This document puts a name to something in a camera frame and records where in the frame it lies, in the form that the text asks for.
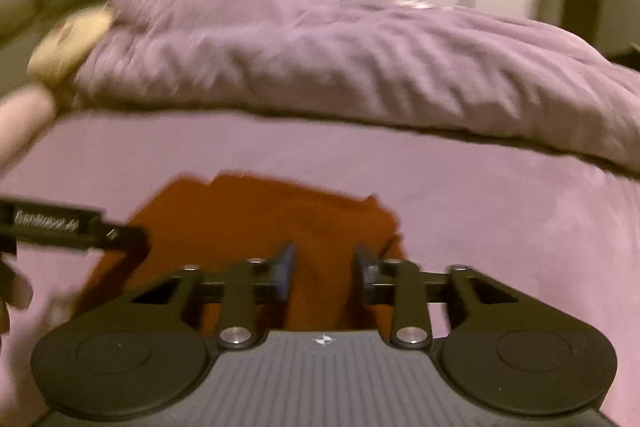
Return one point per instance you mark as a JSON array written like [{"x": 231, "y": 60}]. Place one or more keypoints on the lilac rumpled duvet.
[{"x": 400, "y": 63}]

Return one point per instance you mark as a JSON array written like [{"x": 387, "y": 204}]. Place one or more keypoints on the yellow face plush pillow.
[{"x": 68, "y": 44}]

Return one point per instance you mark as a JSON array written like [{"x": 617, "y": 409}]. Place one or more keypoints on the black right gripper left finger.
[{"x": 240, "y": 290}]

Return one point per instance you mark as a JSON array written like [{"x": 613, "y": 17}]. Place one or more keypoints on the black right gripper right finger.
[{"x": 407, "y": 290}]

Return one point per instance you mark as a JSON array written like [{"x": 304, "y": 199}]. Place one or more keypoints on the pink plush bunny toy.
[{"x": 25, "y": 112}]

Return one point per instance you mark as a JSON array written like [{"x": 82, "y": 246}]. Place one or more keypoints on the brown knit cardigan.
[{"x": 237, "y": 217}]

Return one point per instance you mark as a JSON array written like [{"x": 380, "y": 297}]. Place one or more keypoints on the lilac bed sheet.
[{"x": 554, "y": 226}]

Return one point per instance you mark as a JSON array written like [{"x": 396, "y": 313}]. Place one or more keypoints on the person left hand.
[{"x": 16, "y": 293}]

